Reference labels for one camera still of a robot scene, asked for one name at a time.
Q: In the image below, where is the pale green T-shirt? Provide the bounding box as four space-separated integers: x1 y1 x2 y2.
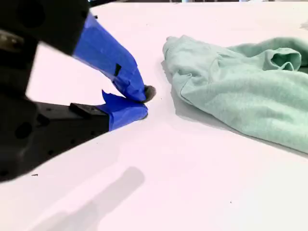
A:
160 34 308 154

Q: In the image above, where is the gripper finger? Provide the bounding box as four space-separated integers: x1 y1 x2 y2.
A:
16 0 157 103
36 89 149 167

